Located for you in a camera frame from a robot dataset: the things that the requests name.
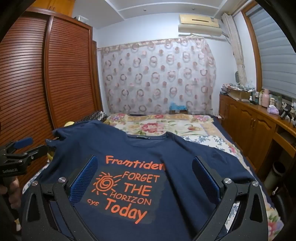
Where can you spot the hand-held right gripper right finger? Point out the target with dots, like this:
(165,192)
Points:
(205,180)

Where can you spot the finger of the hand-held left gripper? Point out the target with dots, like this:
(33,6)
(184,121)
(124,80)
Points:
(38,150)
(24,142)

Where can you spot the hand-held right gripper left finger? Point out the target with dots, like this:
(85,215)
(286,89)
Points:
(84,180)

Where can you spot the navy blue printed t-shirt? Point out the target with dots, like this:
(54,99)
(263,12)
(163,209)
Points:
(138,148)

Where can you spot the person's left hand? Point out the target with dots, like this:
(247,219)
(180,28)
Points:
(15,186)

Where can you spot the white sheet with blue flowers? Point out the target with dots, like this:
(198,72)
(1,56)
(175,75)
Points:
(215,141)

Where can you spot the grey waste bin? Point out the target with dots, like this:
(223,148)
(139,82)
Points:
(275,173)

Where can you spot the wooden sideboard cabinet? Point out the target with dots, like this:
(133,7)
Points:
(249,125)

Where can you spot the floral quilt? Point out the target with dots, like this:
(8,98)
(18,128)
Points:
(150,126)

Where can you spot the blue plastic bag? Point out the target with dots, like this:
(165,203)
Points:
(178,106)

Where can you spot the wooden louvered wardrobe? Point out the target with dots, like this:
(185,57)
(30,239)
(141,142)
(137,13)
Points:
(64,69)

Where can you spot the cluster of cosmetic bottles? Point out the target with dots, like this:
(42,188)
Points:
(256,97)

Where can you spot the purple cloth bundle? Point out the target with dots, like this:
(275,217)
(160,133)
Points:
(272,109)

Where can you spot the pink bottle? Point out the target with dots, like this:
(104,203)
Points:
(266,98)

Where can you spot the black handheld device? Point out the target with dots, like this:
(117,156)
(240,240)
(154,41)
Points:
(285,111)

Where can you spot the sheer curtain with circle print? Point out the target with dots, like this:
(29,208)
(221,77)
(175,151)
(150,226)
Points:
(157,76)

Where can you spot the tied-back floral curtain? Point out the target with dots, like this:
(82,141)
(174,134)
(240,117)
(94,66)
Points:
(238,58)

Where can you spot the clear storage box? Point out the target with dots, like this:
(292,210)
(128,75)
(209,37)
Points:
(80,18)

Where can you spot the beige wall air conditioner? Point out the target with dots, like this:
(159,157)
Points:
(198,24)

